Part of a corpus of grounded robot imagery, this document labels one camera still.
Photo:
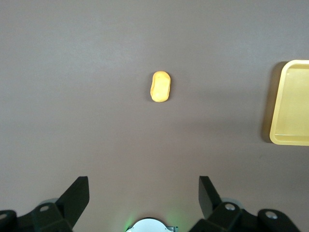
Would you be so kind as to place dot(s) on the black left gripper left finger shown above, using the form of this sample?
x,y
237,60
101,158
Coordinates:
x,y
60,212

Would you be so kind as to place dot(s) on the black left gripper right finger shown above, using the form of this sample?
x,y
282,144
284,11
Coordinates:
x,y
224,217

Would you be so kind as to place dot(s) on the yellow potato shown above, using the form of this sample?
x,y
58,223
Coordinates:
x,y
160,86

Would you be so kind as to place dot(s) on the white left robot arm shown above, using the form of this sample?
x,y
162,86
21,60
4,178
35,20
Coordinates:
x,y
150,226

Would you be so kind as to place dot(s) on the yellow plastic tray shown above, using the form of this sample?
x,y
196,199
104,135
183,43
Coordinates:
x,y
293,104

